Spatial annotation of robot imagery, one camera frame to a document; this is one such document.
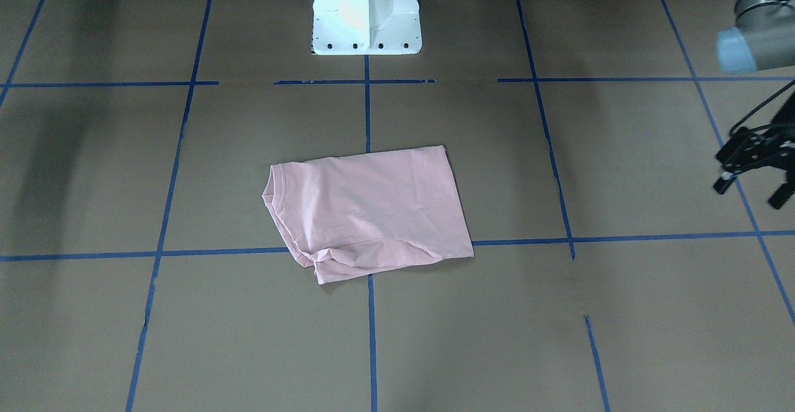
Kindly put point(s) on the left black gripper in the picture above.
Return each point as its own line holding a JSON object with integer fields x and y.
{"x": 759, "y": 153}

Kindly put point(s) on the pink snoopy t-shirt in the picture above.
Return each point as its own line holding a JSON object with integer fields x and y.
{"x": 349, "y": 217}

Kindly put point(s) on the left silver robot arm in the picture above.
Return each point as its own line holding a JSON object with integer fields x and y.
{"x": 761, "y": 39}

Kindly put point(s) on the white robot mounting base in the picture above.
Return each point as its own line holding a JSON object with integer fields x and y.
{"x": 366, "y": 27}

